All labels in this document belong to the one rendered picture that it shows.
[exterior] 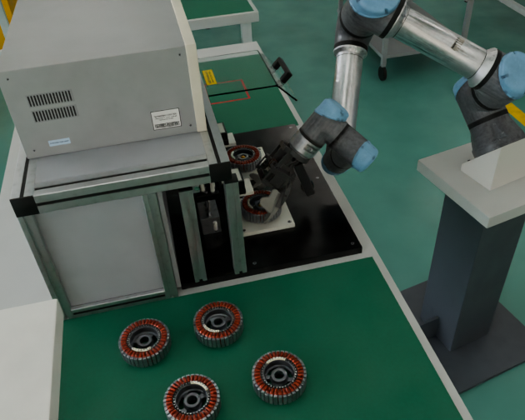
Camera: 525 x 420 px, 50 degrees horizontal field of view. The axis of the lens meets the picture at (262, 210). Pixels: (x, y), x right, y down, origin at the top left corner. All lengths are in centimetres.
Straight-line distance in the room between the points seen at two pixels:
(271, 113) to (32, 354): 146
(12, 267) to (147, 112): 62
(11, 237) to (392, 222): 172
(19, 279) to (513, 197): 137
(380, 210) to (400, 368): 162
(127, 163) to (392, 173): 204
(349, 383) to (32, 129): 84
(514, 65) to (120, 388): 124
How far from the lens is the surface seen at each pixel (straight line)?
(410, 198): 289
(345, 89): 159
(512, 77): 162
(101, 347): 135
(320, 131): 141
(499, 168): 172
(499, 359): 227
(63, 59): 121
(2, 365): 78
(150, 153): 122
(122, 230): 126
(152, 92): 122
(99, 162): 123
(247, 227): 150
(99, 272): 134
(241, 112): 207
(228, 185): 121
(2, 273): 162
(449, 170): 181
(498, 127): 173
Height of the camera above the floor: 177
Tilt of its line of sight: 40 degrees down
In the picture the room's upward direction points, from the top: 4 degrees counter-clockwise
